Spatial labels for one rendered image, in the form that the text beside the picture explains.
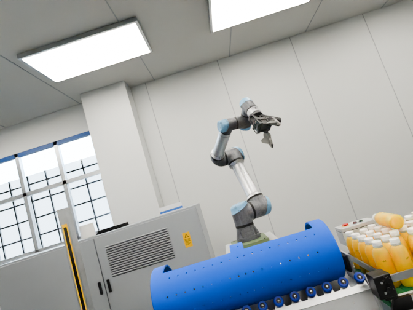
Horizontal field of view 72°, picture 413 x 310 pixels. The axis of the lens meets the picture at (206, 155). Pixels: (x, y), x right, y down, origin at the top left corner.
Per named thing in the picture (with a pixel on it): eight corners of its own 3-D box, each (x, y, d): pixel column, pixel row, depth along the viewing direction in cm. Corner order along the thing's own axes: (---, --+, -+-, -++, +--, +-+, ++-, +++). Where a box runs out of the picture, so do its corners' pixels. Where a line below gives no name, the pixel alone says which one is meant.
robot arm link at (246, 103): (249, 107, 175) (251, 95, 169) (257, 117, 168) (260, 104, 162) (237, 109, 173) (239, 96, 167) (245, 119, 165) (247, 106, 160)
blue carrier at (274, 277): (173, 313, 155) (158, 261, 158) (329, 267, 152) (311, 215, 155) (161, 342, 127) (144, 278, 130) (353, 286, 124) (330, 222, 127)
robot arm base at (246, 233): (236, 240, 186) (231, 226, 187) (258, 234, 187) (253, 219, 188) (238, 245, 171) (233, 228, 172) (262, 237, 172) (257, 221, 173)
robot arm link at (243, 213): (232, 226, 184) (225, 206, 186) (250, 219, 188) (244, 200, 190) (239, 226, 173) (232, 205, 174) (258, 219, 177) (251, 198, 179)
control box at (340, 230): (340, 243, 171) (334, 226, 173) (372, 233, 171) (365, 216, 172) (346, 246, 161) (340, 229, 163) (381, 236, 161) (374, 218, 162)
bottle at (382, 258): (382, 284, 129) (367, 243, 131) (399, 281, 127) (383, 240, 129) (385, 290, 122) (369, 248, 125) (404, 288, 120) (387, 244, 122)
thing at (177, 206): (161, 214, 312) (159, 207, 313) (182, 207, 315) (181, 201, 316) (160, 215, 300) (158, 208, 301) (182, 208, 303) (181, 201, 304)
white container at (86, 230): (85, 238, 320) (82, 225, 321) (99, 234, 319) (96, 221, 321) (78, 240, 304) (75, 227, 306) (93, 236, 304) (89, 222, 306)
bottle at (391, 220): (391, 212, 134) (371, 209, 153) (388, 227, 134) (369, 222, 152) (407, 216, 134) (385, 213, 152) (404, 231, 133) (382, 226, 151)
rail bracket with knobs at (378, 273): (371, 295, 122) (362, 271, 123) (388, 290, 121) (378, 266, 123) (383, 305, 112) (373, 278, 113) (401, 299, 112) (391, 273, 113)
